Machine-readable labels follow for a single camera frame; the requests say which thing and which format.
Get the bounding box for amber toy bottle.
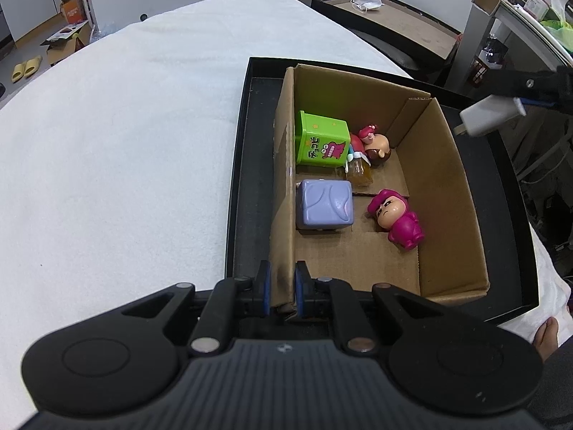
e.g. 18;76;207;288
343;152;374;189

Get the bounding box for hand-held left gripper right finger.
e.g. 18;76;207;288
293;260;453;354

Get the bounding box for green plastic bag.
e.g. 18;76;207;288
539;17;573;52

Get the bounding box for white cabinet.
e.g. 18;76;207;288
0;0;97;49

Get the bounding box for doll figure with red bow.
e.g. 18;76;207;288
348;124;394;172

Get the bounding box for magenta hooded toy figure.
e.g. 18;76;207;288
366;189;425;253

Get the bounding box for tall narrow cardboard box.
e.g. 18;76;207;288
448;0;502;95

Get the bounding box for cardboard box with open flaps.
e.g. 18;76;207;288
40;20;93;66

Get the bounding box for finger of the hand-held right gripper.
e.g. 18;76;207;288
488;68;561;109

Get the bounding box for black shallow tray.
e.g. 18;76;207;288
221;56;538;329

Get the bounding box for black round seat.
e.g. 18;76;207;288
357;30;431;82

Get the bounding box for black plastic bag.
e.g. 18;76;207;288
482;35;510;71

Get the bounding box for orange box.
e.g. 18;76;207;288
60;0;89;24

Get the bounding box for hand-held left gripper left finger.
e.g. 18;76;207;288
121;259;272;354

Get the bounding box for dark pants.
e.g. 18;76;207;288
539;344;573;430

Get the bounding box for green cartoon toy box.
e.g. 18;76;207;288
294;110;352;168

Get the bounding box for white charger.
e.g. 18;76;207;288
454;96;527;138

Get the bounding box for purple cube toy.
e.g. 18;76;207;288
296;178;356;234

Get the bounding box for red basket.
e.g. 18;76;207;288
467;57;490;87

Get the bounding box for white cable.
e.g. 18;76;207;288
515;134;573;184

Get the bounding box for person's bare foot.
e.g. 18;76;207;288
534;316;560;364

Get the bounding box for black-framed brown side table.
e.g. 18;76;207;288
310;0;463;87

